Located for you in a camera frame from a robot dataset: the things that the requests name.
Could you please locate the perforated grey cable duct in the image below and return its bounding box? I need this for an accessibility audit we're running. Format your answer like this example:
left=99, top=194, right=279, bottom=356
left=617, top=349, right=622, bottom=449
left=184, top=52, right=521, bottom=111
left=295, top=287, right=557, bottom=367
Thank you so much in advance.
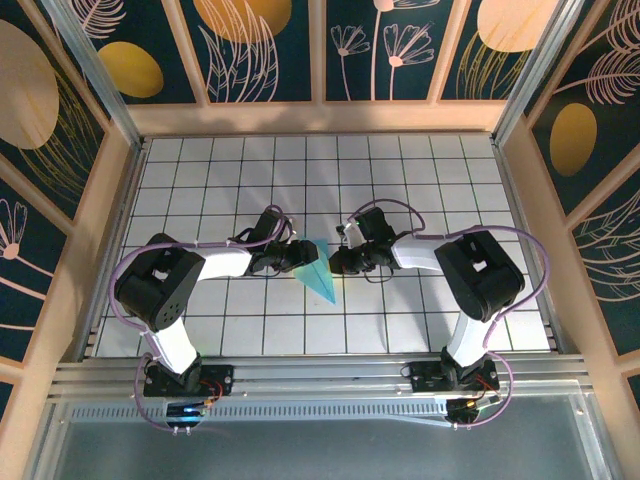
left=69, top=402, right=451, bottom=426

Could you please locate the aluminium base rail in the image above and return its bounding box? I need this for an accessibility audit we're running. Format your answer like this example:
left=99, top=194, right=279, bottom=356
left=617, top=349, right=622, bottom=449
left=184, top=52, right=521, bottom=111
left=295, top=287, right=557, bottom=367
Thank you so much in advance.
left=49, top=355, right=596, bottom=401

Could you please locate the aluminium frame post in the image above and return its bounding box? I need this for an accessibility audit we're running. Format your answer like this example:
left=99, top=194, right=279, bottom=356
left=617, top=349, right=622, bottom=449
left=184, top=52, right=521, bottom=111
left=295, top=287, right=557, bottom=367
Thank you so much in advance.
left=491, top=0, right=586, bottom=146
left=39, top=0, right=146, bottom=151

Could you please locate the grey table side rail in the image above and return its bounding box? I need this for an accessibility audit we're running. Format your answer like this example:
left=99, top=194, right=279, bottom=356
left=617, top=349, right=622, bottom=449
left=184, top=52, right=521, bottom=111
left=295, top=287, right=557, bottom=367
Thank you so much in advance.
left=79, top=138, right=151, bottom=359
left=492, top=138, right=569, bottom=359

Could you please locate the light blue paper sheet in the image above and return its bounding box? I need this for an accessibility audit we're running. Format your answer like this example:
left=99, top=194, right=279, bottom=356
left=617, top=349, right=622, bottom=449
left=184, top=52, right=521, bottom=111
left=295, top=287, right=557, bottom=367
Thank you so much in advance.
left=292, top=238, right=338, bottom=305

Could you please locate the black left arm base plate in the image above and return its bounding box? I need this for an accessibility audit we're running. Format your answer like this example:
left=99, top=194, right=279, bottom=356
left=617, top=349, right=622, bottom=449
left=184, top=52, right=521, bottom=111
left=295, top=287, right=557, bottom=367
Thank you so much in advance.
left=143, top=363, right=236, bottom=397

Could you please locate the grey metal tray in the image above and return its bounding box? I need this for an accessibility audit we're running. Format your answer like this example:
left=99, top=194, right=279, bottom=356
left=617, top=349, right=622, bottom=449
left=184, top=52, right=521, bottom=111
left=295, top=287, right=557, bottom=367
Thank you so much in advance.
left=49, top=394, right=601, bottom=480

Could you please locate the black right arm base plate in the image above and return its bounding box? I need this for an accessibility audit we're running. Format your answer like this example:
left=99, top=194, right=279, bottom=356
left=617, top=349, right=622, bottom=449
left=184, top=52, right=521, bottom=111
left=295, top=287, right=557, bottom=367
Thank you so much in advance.
left=401, top=360, right=501, bottom=396

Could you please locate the small black electronics module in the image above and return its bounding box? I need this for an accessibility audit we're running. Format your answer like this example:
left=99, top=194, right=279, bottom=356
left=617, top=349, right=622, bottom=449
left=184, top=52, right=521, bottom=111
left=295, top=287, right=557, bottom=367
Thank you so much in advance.
left=164, top=399, right=210, bottom=432
left=446, top=394, right=504, bottom=427

